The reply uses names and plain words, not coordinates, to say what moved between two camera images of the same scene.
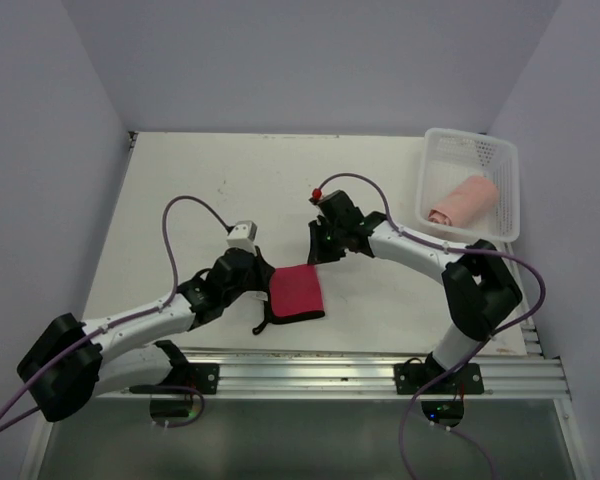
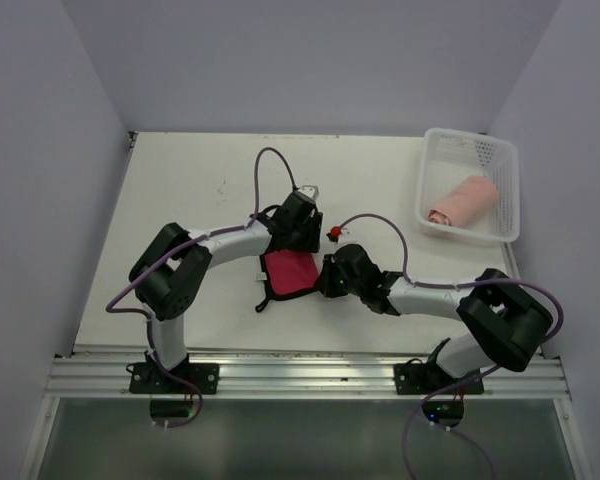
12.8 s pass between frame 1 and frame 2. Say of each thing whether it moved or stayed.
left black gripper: moved
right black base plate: stayed
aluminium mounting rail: stayed
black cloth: moved
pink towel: stayed
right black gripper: moved
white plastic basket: stayed
